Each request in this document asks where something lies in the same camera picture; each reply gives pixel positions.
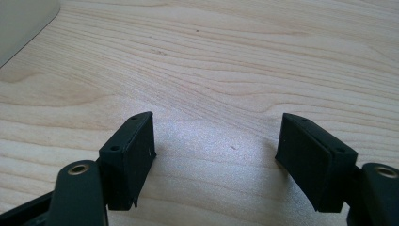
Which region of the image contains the cream square trash bin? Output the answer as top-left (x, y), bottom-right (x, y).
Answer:
top-left (0, 0), bottom-right (61, 69)

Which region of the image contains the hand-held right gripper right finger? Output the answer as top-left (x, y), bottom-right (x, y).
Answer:
top-left (275, 112), bottom-right (359, 214)

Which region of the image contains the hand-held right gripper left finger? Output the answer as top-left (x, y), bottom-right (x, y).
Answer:
top-left (98, 111), bottom-right (157, 211)

